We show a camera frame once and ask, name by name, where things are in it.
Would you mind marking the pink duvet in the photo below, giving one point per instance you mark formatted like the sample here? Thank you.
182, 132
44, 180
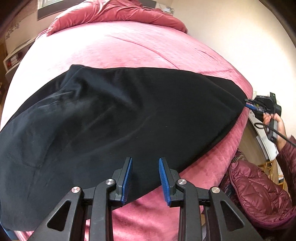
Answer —
111, 14

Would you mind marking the white printed box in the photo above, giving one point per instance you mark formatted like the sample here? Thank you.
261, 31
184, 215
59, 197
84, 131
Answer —
168, 9

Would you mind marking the person's right forearm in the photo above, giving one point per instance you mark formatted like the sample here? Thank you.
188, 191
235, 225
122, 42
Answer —
288, 157

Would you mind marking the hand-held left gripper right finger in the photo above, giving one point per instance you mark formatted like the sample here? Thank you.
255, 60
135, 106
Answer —
164, 183

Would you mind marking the pink bed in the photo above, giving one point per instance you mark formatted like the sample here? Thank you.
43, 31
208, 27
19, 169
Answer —
127, 46

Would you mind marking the white low shelf unit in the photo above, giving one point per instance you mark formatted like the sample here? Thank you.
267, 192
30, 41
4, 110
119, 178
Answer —
16, 55

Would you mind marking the person's maroon quilted jacket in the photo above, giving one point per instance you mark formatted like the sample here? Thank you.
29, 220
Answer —
254, 192

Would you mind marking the rattan chair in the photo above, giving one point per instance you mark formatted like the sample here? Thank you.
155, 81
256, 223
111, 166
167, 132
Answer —
271, 170

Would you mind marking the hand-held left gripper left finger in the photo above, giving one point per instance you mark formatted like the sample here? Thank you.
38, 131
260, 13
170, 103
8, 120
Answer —
126, 183

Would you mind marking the person's right hand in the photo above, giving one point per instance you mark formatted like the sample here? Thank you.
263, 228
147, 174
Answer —
282, 126

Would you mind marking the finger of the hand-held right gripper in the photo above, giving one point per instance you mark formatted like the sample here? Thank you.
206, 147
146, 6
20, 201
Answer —
252, 104

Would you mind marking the black pants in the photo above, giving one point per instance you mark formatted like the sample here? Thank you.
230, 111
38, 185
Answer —
115, 111

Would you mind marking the window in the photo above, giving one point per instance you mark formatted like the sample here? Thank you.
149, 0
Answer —
53, 5

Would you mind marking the white floral panel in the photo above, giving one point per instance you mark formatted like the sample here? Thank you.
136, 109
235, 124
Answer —
12, 30

